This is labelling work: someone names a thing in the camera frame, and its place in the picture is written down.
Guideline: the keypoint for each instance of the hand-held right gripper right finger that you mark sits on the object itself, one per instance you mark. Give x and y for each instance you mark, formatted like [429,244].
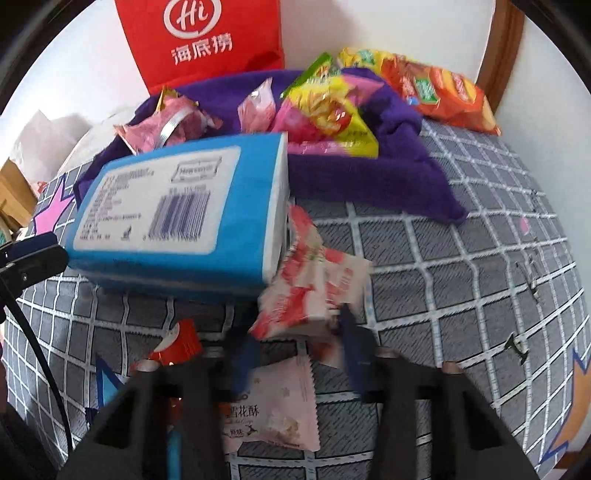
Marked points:
[353,350]

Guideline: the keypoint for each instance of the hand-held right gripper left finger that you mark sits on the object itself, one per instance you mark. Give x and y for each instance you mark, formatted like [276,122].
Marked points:
[244,364]

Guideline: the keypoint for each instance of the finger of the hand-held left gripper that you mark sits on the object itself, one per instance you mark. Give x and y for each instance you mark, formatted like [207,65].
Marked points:
[37,258]

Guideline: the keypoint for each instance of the red and white snack packet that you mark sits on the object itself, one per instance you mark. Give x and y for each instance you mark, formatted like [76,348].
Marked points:
[304,277]

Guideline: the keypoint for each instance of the yellow snack packet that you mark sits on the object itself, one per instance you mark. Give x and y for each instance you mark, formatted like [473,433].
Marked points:
[167,99]

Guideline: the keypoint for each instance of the green snack packet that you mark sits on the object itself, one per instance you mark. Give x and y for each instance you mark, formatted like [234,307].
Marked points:
[318,69]

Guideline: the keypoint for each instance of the pink pastry packet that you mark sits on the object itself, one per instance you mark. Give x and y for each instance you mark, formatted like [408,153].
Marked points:
[281,406]

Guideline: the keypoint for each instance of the cardboard box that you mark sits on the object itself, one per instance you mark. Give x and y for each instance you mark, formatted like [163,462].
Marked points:
[16,194]

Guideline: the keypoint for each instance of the white plastic bag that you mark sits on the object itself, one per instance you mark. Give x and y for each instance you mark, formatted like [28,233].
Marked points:
[46,138]

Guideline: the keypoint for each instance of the grey grid bed sheet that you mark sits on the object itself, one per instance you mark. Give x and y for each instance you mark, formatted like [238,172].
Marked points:
[461,258]

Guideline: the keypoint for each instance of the blue tissue pack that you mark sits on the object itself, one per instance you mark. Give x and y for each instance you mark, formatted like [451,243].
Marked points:
[249,198]

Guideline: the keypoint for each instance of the pink packet with silver band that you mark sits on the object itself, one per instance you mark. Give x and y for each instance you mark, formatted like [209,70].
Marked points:
[147,131]

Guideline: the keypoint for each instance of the purple cloth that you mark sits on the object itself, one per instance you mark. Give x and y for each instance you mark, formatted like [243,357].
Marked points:
[351,180]

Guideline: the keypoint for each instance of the red paper bag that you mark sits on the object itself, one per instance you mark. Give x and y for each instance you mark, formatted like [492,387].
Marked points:
[138,46]

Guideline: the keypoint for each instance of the yellow and pink chip bag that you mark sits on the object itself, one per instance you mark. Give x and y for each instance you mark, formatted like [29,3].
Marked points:
[332,110]

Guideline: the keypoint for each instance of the small pink snack packet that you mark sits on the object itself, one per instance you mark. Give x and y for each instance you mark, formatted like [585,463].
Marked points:
[256,110]

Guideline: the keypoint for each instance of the orange chip bag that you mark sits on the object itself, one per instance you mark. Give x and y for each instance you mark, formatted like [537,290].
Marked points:
[452,97]

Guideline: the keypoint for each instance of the brown wooden door frame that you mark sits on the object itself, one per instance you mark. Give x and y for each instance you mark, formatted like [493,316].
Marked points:
[503,46]

